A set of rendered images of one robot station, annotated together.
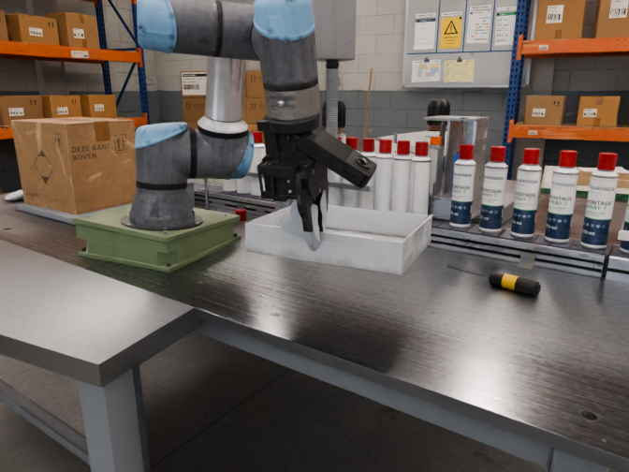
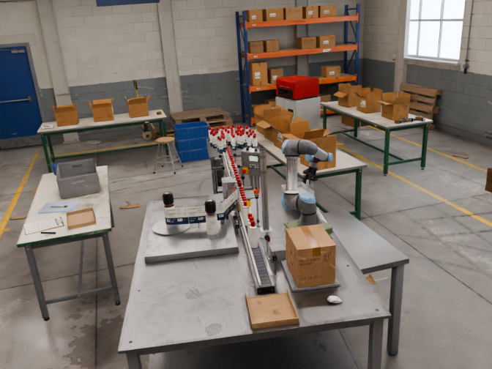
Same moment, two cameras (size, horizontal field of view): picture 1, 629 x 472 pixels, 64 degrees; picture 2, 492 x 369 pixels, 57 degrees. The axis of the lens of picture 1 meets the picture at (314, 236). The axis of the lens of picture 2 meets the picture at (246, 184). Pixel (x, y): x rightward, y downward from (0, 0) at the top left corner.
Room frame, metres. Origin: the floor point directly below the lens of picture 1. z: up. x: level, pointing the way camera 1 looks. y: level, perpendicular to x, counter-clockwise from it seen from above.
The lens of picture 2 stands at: (3.60, 2.44, 2.45)
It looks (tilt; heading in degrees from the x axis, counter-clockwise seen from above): 21 degrees down; 229
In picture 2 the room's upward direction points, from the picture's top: 4 degrees counter-clockwise
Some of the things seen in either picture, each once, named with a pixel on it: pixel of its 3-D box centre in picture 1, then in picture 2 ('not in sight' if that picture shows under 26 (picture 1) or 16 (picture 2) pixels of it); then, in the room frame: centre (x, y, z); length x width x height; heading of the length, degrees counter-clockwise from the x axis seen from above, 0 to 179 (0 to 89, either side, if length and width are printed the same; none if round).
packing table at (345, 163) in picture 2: not in sight; (296, 173); (-0.71, -1.46, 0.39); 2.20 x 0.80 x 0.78; 65
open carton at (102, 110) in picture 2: not in sight; (102, 110); (0.09, -5.43, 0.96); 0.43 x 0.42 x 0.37; 152
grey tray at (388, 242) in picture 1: (342, 232); (296, 190); (0.84, -0.05, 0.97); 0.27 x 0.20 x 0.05; 65
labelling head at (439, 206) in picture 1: (451, 168); (230, 194); (1.34, -0.37, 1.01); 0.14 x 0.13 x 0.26; 55
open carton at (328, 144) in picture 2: not in sight; (318, 148); (-0.27, -0.71, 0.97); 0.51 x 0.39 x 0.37; 160
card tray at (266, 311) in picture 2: not in sight; (271, 307); (2.08, 0.85, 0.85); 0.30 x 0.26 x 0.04; 55
